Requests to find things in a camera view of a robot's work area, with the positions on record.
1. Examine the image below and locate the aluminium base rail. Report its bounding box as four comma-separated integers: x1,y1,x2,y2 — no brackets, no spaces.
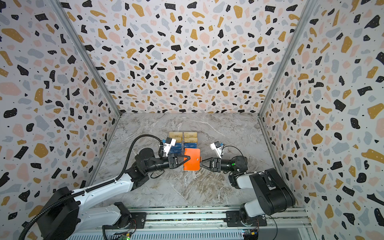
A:
70,206,316,240

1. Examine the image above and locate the blue card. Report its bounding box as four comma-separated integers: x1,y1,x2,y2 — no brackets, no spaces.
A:
184,143,197,149
174,143,183,149
170,149,182,155

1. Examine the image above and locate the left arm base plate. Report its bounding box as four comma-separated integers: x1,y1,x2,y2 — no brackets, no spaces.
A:
118,212,147,231

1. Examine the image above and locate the gold card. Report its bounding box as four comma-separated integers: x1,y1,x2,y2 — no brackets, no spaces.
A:
173,137,183,143
184,137,198,143
169,132,183,139
184,132,198,138

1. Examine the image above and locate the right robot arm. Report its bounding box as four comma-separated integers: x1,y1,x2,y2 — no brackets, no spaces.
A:
200,156,296,226

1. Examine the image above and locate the right aluminium corner post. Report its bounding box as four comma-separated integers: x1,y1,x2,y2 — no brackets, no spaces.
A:
258,0,318,118

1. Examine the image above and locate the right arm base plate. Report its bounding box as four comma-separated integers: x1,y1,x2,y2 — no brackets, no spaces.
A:
224,210,267,228

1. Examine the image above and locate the left black corrugated cable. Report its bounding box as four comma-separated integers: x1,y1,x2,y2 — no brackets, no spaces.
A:
17,134,164,240

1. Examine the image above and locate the gold card back right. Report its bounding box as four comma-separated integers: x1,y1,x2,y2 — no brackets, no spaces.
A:
184,132,198,138

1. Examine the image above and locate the gold card back left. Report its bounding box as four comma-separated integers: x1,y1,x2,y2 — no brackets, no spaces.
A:
169,132,183,139

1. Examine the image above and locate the blue card front left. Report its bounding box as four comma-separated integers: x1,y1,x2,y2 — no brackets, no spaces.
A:
170,149,182,155

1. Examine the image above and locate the aluminium corner post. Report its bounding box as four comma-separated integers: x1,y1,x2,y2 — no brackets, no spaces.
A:
258,0,318,118
48,1,122,118

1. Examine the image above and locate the left aluminium corner post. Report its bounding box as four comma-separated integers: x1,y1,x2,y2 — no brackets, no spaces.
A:
48,1,122,118

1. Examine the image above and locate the orange card holder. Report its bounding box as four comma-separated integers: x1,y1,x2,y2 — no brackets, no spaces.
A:
184,148,201,171

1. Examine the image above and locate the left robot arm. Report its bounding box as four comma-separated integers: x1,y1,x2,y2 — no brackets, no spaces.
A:
37,148,191,240

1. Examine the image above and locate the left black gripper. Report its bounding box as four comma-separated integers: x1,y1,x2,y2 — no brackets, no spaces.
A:
146,154,192,175

